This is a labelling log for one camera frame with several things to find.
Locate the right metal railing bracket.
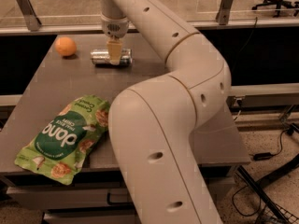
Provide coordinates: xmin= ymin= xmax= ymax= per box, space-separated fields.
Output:
xmin=216 ymin=0 xmax=234 ymax=25

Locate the grey drawer cabinet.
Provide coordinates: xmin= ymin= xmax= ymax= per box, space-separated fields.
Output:
xmin=1 ymin=35 xmax=249 ymax=224

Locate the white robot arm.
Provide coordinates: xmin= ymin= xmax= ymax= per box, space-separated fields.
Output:
xmin=108 ymin=0 xmax=231 ymax=224

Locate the silver blue redbull can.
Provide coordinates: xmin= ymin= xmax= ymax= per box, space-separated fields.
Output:
xmin=91 ymin=49 xmax=133 ymax=66

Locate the green rice chips bag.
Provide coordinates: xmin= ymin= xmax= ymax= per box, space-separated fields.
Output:
xmin=15 ymin=95 xmax=110 ymax=185

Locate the black drawer handle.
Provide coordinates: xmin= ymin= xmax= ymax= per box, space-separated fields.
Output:
xmin=107 ymin=192 xmax=133 ymax=206

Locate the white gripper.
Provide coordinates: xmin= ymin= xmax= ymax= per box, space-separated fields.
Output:
xmin=101 ymin=14 xmax=129 ymax=65

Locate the black wire basket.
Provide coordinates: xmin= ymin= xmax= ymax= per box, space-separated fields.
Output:
xmin=254 ymin=204 xmax=299 ymax=224

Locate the black power adapter with cable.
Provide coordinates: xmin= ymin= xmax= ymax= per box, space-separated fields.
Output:
xmin=232 ymin=130 xmax=286 ymax=219

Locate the left metal railing bracket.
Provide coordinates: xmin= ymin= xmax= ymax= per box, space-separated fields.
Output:
xmin=16 ymin=0 xmax=42 ymax=32

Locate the metal railing bracket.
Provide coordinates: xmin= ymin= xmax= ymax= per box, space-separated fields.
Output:
xmin=216 ymin=0 xmax=234 ymax=25
xmin=16 ymin=0 xmax=42 ymax=32

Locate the orange fruit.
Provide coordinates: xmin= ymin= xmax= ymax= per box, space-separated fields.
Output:
xmin=54 ymin=36 xmax=77 ymax=57

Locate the black metal stand leg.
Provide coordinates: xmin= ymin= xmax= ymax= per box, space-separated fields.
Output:
xmin=236 ymin=152 xmax=299 ymax=224

